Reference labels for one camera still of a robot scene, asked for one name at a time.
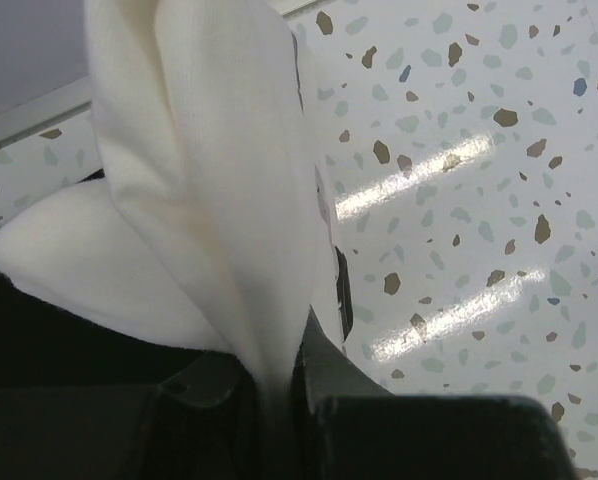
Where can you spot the white t shirt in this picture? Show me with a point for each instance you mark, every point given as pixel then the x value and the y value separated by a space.
pixel 211 226

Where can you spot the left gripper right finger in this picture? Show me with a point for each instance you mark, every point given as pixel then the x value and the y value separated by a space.
pixel 349 427

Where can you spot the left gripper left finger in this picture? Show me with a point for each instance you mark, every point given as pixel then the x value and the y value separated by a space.
pixel 199 424

